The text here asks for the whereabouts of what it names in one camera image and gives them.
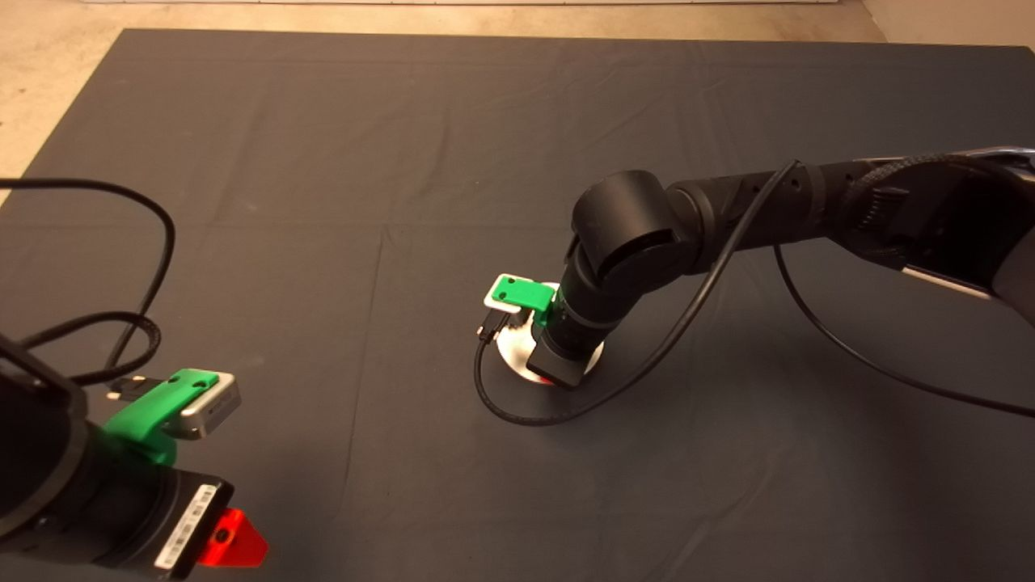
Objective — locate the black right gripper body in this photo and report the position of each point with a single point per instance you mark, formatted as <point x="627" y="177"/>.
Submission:
<point x="564" y="364"/>

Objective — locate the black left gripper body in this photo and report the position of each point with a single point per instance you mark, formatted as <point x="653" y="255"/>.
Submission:
<point x="141" y="517"/>

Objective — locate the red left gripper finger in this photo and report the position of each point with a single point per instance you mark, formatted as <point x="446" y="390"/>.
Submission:
<point x="236" y="544"/>

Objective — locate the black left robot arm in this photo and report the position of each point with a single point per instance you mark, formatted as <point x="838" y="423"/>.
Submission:
<point x="40" y="461"/>

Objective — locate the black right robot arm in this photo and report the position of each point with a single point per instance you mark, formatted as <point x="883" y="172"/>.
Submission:
<point x="627" y="222"/>

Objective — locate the round metal carrier plate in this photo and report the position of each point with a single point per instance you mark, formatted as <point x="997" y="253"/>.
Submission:
<point x="513" y="360"/>

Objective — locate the dark grey table cloth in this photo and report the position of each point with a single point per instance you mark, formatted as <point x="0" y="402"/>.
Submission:
<point x="323" y="121"/>

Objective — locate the green right camera mount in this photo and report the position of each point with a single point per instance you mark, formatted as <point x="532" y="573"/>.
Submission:
<point x="525" y="291"/>

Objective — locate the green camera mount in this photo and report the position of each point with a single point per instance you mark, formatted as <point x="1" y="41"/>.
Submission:
<point x="525" y="291"/>
<point x="154" y="404"/>

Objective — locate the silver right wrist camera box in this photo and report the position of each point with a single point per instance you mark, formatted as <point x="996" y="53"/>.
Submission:
<point x="501" y="305"/>

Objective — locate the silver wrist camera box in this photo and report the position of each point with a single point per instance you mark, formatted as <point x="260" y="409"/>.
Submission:
<point x="212" y="406"/>
<point x="501" y="305"/>

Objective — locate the green left camera mount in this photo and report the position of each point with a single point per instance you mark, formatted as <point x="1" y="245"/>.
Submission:
<point x="154" y="404"/>

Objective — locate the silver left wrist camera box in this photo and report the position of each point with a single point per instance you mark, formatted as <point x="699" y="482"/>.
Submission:
<point x="212" y="406"/>

